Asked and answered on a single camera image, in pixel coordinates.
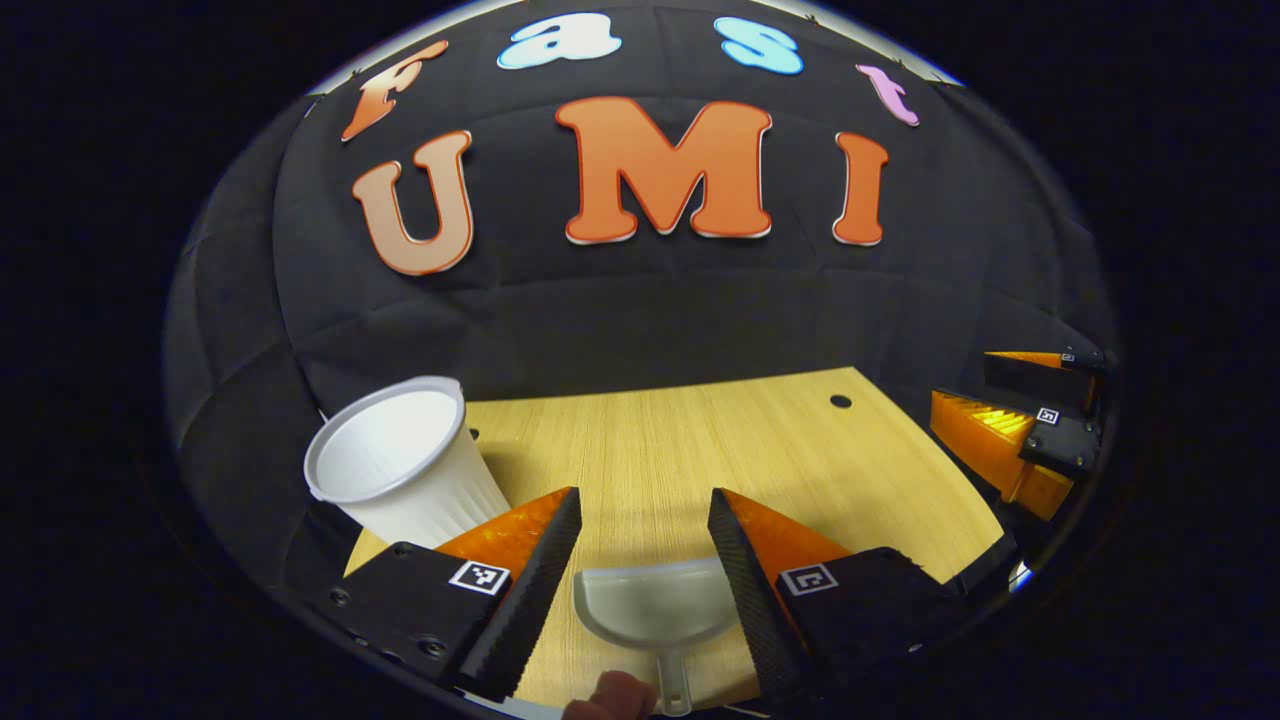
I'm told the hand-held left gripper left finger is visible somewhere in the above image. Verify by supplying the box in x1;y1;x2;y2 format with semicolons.
325;486;583;704

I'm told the wooden desktop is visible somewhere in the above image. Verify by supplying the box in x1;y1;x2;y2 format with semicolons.
343;366;1006;713

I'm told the black backdrop cloth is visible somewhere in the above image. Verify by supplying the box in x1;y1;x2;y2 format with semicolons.
163;0;1119;601

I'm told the white ribbed garbage bin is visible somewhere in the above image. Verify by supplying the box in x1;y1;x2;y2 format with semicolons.
303;376;513;549

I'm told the white plastic dustpan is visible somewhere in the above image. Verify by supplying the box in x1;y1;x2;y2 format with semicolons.
573;557;743;718

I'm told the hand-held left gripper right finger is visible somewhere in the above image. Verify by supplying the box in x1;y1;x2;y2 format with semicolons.
707;488;961;706

